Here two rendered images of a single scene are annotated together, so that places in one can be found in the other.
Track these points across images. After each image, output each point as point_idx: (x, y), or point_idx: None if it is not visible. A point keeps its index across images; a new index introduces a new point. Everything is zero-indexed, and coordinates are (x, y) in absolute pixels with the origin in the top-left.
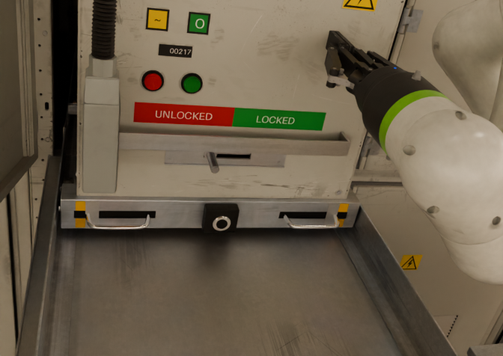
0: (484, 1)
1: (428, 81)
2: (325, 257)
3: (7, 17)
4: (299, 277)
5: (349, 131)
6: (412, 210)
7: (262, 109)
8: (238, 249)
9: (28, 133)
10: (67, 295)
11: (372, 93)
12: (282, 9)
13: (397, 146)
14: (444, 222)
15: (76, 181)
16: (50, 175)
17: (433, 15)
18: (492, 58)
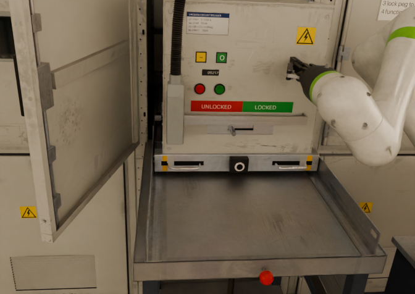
0: (375, 34)
1: None
2: (299, 185)
3: (126, 67)
4: (285, 194)
5: (308, 112)
6: (362, 171)
7: (257, 101)
8: (249, 181)
9: (134, 130)
10: (160, 199)
11: (306, 77)
12: (264, 47)
13: (315, 96)
14: (340, 128)
15: None
16: (147, 151)
17: None
18: None
